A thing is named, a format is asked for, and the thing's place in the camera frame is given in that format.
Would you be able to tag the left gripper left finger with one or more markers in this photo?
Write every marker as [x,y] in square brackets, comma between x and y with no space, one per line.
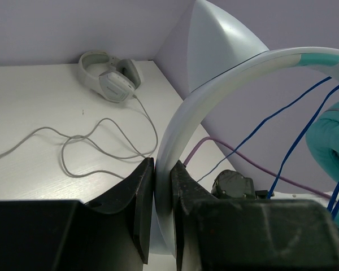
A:
[110,232]

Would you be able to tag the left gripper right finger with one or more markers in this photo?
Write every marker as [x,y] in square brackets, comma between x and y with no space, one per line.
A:
[226,234]

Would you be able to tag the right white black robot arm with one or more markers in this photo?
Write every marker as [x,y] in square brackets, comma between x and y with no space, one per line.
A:
[233,185]

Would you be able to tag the white grey headphones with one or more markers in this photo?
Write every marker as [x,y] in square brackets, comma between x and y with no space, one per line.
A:
[117,83]

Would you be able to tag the teal cat ear headphones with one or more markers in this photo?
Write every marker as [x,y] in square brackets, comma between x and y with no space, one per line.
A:
[223,55]

